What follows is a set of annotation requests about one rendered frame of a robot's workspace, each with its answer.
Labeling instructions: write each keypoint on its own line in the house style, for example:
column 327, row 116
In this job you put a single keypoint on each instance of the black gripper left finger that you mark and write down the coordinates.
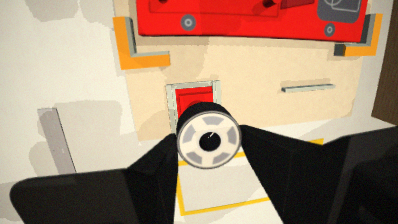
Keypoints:
column 143, row 193

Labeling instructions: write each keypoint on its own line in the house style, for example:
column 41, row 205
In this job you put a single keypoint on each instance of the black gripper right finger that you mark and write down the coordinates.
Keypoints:
column 307, row 182

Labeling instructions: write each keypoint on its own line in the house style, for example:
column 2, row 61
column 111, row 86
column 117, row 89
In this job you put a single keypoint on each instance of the yellow rectangular outline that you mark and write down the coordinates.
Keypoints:
column 183, row 213

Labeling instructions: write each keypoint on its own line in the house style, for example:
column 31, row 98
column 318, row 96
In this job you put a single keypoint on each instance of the black tyre with white wheel rim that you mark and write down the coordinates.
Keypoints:
column 207, row 153

